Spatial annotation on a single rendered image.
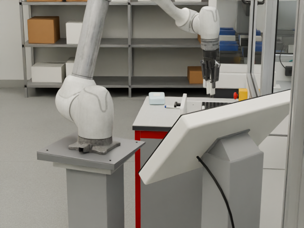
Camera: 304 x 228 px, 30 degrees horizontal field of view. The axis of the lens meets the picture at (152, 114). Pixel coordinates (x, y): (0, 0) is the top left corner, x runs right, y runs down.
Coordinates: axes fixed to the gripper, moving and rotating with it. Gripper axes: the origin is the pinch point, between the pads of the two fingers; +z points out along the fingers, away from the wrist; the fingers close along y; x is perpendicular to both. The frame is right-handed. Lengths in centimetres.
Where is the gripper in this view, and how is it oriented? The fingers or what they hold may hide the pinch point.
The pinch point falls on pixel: (210, 87)
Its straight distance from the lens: 294.9
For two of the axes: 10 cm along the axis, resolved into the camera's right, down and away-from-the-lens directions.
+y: 6.1, 2.3, -7.6
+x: 7.9, -2.4, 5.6
